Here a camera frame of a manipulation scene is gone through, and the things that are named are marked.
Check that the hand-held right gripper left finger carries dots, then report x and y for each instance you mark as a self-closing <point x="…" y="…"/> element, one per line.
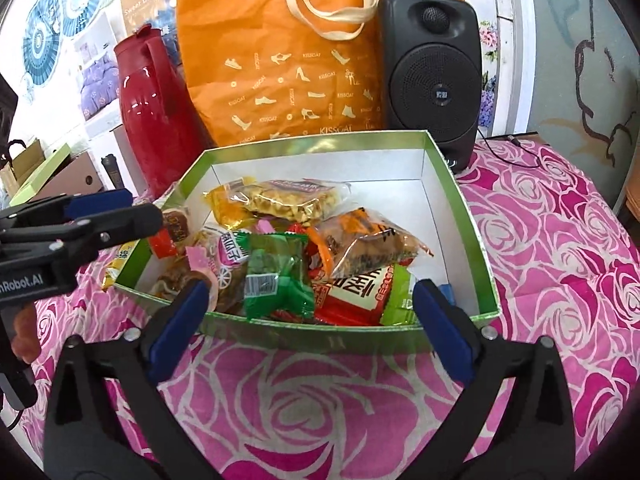
<point x="177" y="330"/>

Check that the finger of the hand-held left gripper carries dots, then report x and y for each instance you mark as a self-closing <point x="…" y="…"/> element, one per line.
<point x="100" y="202"/>
<point x="125" y="225"/>

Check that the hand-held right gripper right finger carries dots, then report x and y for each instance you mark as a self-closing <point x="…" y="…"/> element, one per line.
<point x="442" y="330"/>

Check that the small red snack packet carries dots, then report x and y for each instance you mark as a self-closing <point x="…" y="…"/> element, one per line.
<point x="162" y="245"/>

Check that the brown braised egg packet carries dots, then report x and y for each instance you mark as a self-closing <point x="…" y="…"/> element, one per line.
<point x="175" y="225"/>

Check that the clear braised meat packet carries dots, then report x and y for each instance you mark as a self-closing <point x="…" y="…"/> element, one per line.
<point x="172" y="277"/>

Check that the blue green snack packet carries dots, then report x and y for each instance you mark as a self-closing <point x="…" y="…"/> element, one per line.
<point x="397" y="300"/>

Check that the green cardboard box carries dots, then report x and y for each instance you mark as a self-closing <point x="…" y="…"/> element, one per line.
<point x="450" y="220"/>

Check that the dark green snack packet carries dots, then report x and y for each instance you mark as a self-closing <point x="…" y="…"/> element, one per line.
<point x="275" y="275"/>

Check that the small clear chips packet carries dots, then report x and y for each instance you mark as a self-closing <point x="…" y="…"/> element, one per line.
<point x="295" y="205"/>

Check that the person's left hand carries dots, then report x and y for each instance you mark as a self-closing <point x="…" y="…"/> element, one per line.
<point x="25" y="335"/>

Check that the black tumbler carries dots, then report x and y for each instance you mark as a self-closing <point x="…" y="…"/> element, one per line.
<point x="111" y="172"/>

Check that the brown cardboard box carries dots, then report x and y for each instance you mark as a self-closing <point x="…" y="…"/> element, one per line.
<point x="75" y="177"/>

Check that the yellow pie packet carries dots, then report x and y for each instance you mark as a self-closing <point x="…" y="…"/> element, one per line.
<point x="120" y="265"/>

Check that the green box lid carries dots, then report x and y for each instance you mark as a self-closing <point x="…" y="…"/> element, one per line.
<point x="42" y="170"/>

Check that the pink white snack packet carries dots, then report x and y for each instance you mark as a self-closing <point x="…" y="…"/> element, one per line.
<point x="220" y="260"/>

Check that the brown paper bag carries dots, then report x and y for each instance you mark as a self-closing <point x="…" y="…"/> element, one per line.
<point x="22" y="165"/>

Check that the red thermos jug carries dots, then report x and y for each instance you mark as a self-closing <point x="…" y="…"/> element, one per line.
<point x="150" y="125"/>

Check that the red snack packet white letters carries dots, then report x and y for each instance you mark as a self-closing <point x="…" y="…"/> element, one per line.
<point x="355" y="295"/>

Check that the yellow snack packet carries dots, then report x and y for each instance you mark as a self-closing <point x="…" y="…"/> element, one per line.
<point x="225" y="202"/>

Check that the clear brown snack packet orange print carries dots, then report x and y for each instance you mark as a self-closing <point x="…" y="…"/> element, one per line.
<point x="365" y="240"/>

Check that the pink rose tablecloth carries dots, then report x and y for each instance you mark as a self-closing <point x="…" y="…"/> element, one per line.
<point x="320" y="400"/>

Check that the red orange snack packet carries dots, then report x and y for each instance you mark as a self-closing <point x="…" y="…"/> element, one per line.
<point x="312" y="255"/>

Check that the orange tote bag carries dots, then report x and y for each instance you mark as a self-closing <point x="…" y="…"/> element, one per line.
<point x="280" y="75"/>

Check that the black speaker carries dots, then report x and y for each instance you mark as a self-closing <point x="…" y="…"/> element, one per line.
<point x="432" y="90"/>

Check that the cartoon printed glass panel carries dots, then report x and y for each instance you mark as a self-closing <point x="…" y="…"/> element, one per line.
<point x="585" y="85"/>

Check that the bedding photo wall poster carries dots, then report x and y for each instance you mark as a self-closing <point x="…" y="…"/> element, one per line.
<point x="97" y="75"/>

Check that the blue fan wall poster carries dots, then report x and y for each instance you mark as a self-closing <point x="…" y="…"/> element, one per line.
<point x="60" y="25"/>

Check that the flower print wall poster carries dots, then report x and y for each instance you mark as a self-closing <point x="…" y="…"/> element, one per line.
<point x="487" y="75"/>

